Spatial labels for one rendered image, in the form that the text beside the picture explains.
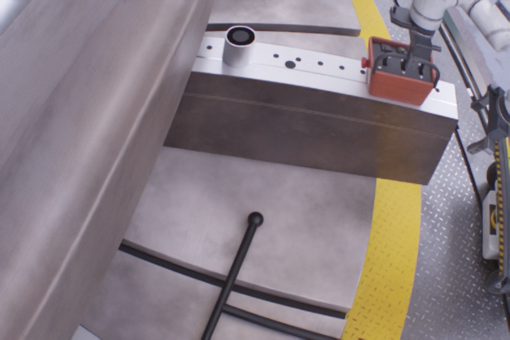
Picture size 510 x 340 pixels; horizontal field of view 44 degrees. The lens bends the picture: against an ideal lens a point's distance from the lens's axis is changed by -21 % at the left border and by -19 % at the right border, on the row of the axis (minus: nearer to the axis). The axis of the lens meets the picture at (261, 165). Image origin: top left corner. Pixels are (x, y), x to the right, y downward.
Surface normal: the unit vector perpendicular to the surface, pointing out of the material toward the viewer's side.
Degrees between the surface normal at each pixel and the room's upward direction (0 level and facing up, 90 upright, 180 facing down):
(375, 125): 90
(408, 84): 97
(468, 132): 0
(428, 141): 90
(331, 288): 0
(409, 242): 0
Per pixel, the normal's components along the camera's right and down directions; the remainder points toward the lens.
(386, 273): 0.11, -0.52
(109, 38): 0.92, 0.06
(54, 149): 0.82, 0.01
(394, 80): -0.10, 0.90
